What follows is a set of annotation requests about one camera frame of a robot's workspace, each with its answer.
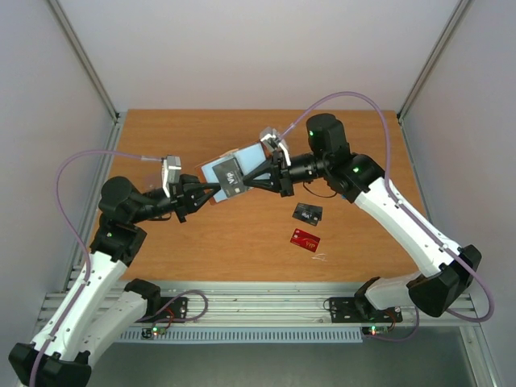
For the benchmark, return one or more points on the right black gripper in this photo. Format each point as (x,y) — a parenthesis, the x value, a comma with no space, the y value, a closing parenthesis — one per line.
(282,174)

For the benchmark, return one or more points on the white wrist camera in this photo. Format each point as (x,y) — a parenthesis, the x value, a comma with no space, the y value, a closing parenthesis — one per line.
(170,172)
(271,141)

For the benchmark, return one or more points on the grey slotted cable duct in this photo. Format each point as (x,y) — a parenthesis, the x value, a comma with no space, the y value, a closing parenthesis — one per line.
(230,335)

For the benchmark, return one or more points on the brown leather card holder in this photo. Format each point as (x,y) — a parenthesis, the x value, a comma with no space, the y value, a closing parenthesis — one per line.
(248,157)

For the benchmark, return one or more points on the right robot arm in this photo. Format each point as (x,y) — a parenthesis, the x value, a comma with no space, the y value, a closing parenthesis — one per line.
(445,269)

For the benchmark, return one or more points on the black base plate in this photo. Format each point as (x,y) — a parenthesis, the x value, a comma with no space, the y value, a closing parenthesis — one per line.
(343,310)
(168,309)

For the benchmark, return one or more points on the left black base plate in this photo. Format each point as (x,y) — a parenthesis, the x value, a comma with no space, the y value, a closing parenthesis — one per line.
(168,309)

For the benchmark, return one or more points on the right aluminium corner post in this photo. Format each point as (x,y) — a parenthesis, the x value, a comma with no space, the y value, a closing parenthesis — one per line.
(456,17)

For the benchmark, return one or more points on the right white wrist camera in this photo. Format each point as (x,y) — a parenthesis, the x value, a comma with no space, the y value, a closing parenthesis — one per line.
(271,141)

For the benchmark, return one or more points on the aluminium corner post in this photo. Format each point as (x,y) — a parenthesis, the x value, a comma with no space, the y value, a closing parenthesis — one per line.
(456,17)
(73,39)

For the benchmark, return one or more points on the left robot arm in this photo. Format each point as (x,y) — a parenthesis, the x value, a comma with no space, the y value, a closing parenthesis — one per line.
(64,352)

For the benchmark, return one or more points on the left aluminium corner post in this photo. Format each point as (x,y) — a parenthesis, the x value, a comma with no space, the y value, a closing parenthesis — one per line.
(73,39)

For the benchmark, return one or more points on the circuit board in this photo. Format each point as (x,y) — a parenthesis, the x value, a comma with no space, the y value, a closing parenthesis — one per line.
(153,332)
(375,330)

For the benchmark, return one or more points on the left circuit board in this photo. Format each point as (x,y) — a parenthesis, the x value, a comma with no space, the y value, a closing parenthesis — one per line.
(153,332)

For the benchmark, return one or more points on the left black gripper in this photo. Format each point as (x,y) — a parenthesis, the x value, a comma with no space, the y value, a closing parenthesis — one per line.
(184,194)

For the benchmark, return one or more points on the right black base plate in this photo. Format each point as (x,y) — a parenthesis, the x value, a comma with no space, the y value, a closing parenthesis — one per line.
(343,310)

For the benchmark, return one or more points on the right circuit board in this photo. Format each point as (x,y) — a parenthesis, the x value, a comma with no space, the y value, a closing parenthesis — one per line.
(375,330)

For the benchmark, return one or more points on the red VIP card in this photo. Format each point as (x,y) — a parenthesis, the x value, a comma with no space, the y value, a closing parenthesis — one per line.
(305,240)

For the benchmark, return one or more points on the aluminium rail frame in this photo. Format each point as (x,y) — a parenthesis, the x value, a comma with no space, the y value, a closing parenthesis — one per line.
(262,304)

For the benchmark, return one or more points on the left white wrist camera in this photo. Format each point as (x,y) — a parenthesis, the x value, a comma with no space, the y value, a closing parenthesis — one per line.
(170,172)

